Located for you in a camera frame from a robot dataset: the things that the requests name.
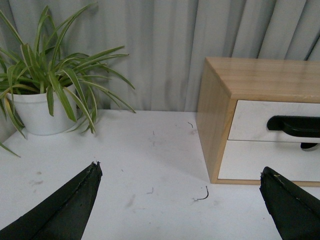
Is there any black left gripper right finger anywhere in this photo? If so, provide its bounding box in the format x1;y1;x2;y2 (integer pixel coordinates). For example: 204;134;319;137
259;166;320;240

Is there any wooden drawer cabinet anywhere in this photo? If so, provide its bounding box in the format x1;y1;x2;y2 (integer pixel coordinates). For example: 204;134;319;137
196;57;320;187

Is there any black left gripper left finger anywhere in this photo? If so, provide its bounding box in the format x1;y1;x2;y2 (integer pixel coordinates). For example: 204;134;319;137
0;162;103;240

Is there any white drawer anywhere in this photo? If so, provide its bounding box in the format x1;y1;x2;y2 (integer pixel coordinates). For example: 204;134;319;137
228;100;320;143
218;140;320;182

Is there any grey curtain backdrop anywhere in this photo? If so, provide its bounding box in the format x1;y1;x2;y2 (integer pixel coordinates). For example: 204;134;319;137
0;0;320;137

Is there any small bent wire scrap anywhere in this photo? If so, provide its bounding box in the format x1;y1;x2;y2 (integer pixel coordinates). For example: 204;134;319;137
192;185;210;202

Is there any black drawer handle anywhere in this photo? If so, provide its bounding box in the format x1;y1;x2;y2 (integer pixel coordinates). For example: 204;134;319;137
300;142;320;152
266;115;320;138

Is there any white plant pot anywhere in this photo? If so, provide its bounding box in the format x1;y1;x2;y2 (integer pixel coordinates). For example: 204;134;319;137
6;93;76;136

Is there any green spider plant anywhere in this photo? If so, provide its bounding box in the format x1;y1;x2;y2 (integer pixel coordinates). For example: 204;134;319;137
0;2;137;158

